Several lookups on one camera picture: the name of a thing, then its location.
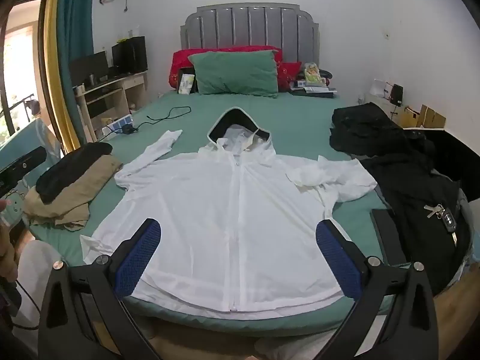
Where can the black charger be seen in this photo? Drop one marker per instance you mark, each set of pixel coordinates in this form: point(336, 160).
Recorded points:
point(130, 129)

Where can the black folded garment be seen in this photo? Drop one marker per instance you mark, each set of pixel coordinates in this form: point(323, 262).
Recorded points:
point(67, 168)

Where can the window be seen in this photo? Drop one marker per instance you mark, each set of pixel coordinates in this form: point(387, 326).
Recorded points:
point(18, 63)

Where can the small red pillow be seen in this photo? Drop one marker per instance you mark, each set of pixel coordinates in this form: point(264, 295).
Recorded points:
point(290, 75)

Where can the white hooded jacket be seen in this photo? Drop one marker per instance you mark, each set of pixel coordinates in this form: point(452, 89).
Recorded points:
point(210, 213)

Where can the yellow curtain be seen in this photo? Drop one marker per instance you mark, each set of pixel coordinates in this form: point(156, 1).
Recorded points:
point(56, 63)

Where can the red quilt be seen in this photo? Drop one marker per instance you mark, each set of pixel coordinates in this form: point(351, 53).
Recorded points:
point(180, 60)

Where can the teal curtain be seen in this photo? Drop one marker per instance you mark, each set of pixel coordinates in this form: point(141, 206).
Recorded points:
point(75, 45)

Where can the white packet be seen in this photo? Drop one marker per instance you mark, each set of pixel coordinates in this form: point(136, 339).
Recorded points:
point(186, 83)

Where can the white power strip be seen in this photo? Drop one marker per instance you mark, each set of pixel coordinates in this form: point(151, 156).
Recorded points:
point(116, 124)

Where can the pile of black clothes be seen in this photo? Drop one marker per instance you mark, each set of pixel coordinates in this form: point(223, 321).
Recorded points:
point(367, 127)

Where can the wide black monitor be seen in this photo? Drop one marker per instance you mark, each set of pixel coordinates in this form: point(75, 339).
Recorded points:
point(88, 67)

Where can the green pillow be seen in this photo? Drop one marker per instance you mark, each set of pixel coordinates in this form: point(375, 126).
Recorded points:
point(236, 71)

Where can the cardboard box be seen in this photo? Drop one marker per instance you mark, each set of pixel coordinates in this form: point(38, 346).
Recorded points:
point(427, 116)

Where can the person's left hand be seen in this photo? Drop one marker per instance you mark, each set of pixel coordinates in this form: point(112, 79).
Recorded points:
point(6, 255)

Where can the black flat board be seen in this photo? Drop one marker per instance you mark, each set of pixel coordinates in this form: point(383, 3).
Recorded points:
point(388, 236)

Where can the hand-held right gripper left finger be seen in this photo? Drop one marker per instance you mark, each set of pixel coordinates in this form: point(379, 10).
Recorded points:
point(139, 257)

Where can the pile of packets and books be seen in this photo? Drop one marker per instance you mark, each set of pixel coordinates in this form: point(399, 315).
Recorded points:
point(313, 78)

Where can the black jacket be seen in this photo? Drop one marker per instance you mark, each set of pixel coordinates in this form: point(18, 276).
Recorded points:
point(408, 195)

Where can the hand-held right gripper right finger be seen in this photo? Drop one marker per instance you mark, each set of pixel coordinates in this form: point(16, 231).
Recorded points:
point(337, 258)

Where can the grey padded headboard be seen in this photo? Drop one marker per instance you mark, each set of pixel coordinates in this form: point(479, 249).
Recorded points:
point(247, 26)

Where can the khaki garment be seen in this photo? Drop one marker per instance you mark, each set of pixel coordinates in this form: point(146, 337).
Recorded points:
point(78, 195)

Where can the bunch of keys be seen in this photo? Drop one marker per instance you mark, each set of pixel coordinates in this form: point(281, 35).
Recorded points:
point(446, 219)

